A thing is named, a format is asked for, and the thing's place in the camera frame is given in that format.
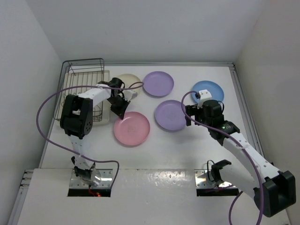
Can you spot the blue plate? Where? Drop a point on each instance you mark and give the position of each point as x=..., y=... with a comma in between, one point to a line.
x=215, y=90

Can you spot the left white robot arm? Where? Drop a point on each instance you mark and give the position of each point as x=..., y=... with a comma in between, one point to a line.
x=77, y=121

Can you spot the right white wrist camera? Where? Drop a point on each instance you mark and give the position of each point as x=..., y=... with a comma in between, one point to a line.
x=202, y=96

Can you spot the black wire dish rack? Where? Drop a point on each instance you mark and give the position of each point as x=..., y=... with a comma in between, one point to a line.
x=79, y=73

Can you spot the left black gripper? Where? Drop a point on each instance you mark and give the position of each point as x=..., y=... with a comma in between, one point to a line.
x=120, y=111

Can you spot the pink plate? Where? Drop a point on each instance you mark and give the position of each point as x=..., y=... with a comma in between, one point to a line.
x=133, y=130

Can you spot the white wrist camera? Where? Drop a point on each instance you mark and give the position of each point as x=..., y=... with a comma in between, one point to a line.
x=202, y=96
x=129, y=94

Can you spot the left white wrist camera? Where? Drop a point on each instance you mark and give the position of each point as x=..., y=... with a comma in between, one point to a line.
x=129, y=94

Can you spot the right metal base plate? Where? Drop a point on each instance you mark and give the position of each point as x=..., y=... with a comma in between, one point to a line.
x=202, y=181

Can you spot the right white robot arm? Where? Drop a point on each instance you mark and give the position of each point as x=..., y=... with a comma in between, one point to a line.
x=271, y=189

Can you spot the near purple plate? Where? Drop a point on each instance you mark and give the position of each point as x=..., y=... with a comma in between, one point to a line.
x=169, y=115

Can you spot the purple plate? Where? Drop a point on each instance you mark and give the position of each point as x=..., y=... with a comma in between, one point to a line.
x=169, y=115
x=158, y=84

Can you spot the far purple plate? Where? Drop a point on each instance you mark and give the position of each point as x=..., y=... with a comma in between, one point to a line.
x=158, y=84

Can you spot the metal base plate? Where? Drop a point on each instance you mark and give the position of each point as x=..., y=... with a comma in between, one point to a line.
x=103, y=179
x=202, y=181

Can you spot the cream plate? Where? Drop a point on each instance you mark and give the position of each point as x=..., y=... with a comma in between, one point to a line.
x=130, y=81

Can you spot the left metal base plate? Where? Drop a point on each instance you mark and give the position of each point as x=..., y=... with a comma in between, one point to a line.
x=103, y=179

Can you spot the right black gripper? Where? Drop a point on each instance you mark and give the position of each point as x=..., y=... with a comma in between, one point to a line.
x=192, y=110

